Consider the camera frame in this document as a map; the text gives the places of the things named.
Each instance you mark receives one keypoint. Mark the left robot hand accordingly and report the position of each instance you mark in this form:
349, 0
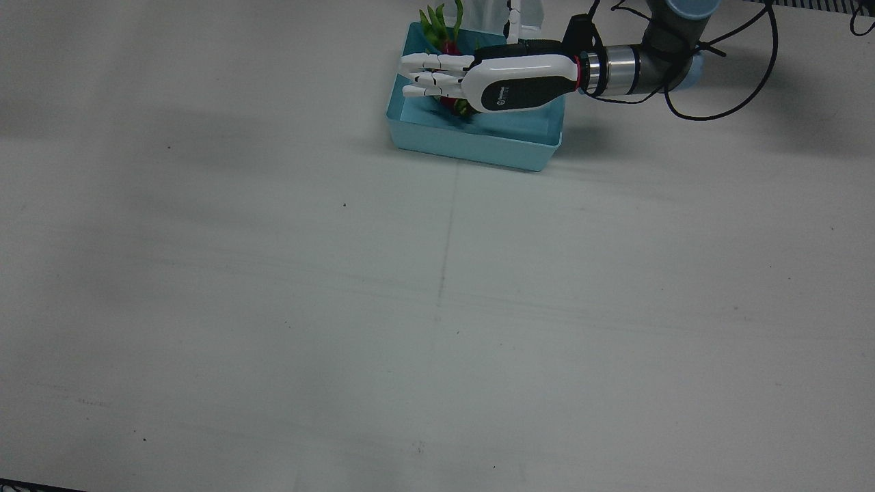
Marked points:
519, 75

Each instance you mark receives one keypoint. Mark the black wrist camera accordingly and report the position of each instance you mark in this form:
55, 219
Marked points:
580, 31

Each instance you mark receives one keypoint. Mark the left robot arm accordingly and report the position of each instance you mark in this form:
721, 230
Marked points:
656, 65

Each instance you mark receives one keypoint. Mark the light blue plastic tray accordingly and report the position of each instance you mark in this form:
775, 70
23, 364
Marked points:
472, 147

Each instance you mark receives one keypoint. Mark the pink dragon fruit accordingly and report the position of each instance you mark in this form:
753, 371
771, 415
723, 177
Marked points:
437, 27

